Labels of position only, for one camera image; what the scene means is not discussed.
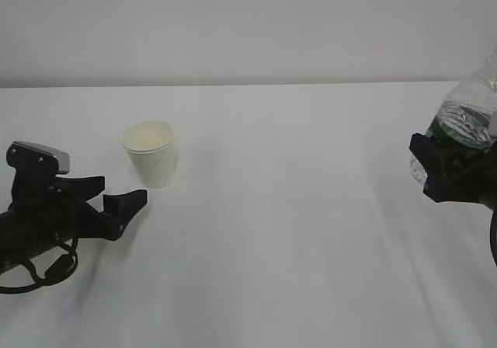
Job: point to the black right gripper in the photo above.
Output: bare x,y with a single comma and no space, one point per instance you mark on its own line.
456,173

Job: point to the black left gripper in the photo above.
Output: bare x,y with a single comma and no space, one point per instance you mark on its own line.
41,216

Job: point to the clear water bottle green label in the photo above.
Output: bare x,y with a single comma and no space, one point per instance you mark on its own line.
464,115

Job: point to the white paper cup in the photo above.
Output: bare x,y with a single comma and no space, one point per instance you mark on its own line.
151,148

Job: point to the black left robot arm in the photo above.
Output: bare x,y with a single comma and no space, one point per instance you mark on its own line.
34,225

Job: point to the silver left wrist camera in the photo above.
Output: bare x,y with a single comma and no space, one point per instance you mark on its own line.
34,159

